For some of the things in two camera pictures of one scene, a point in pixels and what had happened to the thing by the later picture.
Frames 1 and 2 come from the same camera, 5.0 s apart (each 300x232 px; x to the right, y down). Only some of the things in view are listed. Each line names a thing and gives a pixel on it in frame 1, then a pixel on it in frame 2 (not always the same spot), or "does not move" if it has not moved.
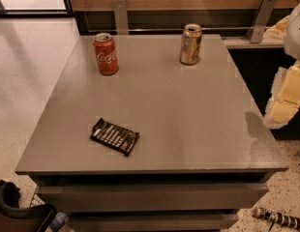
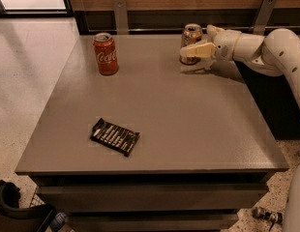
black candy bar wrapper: x=115 y=136 does not move
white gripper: x=295 y=33 to x=225 y=44
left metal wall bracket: x=121 y=16 does not move
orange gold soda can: x=191 y=44 does not move
